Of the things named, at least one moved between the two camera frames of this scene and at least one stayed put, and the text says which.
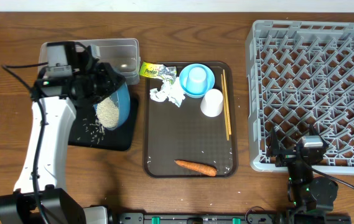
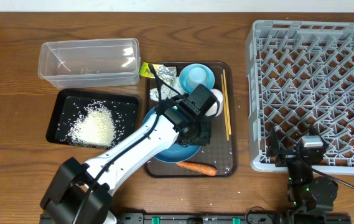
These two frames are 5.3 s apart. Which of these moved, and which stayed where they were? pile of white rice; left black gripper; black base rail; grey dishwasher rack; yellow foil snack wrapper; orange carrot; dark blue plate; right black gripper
Moved: pile of white rice; left black gripper; dark blue plate
Stayed: orange carrot; right black gripper; black base rail; yellow foil snack wrapper; grey dishwasher rack
